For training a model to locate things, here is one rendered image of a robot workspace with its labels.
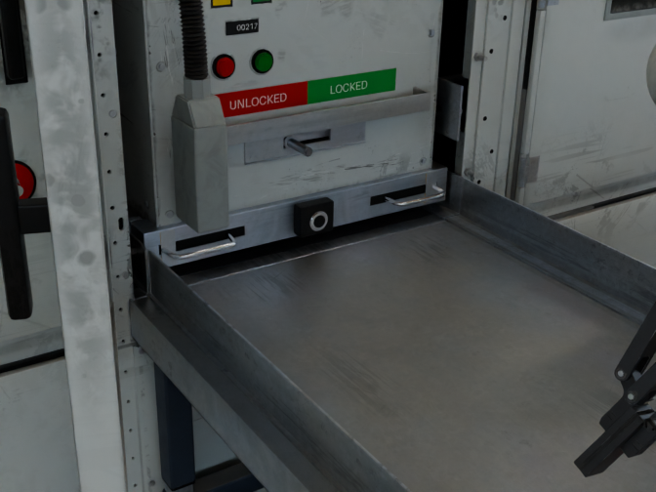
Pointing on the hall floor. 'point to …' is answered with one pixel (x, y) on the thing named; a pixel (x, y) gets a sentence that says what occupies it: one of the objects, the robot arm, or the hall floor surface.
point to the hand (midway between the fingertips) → (616, 440)
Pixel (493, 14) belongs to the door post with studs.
